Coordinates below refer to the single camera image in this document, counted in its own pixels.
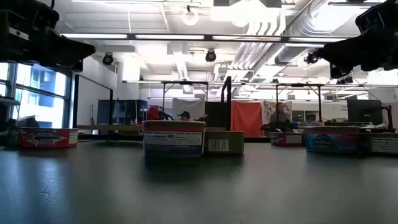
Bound blue label fish can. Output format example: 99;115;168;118
142;120;206;158
303;125;361;154

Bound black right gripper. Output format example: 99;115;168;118
317;18;398;79

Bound green label fish can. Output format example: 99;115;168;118
5;126;22;148
204;130;245;155
359;133;398;156

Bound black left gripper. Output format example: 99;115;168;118
0;12;96;72

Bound cluttered desk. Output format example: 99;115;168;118
323;117;397;135

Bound wooden shelf with black frame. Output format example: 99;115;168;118
72;74;233;147

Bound dark chair back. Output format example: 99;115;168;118
17;115;40;129

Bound white hanging cloth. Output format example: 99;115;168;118
172;98;206;121

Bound round white pendant lamp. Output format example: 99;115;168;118
182;4;200;27

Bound black panel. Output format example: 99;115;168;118
205;101;231;131

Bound black metal station frame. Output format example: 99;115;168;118
275;83;324;123
160;80;210;103

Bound orange hanging cloth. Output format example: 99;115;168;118
231;101;264;138

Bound large window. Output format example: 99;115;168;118
0;62;73;130

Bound black computer monitor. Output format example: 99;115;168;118
347;99;383;126

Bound silver ventilation duct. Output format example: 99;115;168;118
275;0;346;66

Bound grey desk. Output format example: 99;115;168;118
0;96;21;106

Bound red label tuna can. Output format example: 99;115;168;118
21;128;78;148
269;133;305;147

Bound black table mat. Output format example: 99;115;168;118
0;138;398;224

